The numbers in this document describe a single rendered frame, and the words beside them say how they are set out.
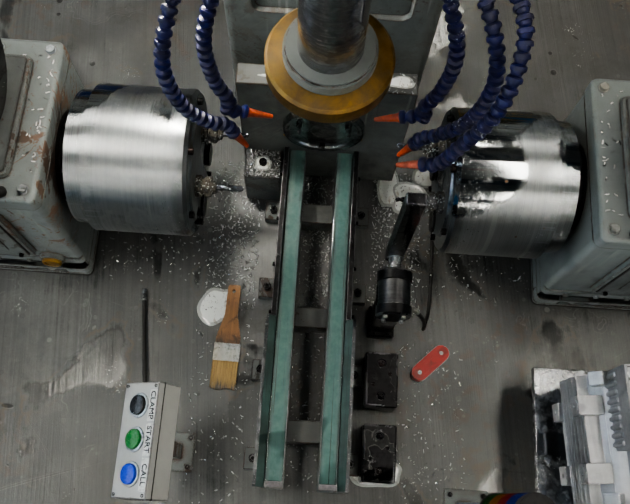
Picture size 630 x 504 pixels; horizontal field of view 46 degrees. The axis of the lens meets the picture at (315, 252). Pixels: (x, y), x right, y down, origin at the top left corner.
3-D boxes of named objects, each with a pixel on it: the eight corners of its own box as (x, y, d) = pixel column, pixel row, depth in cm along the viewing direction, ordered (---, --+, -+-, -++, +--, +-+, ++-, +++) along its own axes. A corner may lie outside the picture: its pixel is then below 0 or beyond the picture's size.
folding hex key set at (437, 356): (439, 343, 144) (441, 341, 142) (451, 355, 143) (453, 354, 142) (406, 372, 142) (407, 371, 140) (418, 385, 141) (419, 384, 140)
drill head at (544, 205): (387, 144, 145) (406, 74, 121) (598, 158, 145) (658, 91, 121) (383, 267, 137) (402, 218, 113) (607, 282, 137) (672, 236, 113)
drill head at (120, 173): (44, 121, 144) (-5, 46, 120) (234, 134, 144) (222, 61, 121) (20, 243, 136) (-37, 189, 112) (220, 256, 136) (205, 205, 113)
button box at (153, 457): (148, 387, 120) (124, 381, 116) (182, 386, 116) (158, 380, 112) (133, 499, 114) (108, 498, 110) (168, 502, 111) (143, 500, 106)
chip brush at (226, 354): (222, 284, 147) (222, 283, 146) (247, 286, 147) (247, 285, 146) (208, 389, 140) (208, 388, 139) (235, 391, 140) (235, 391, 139)
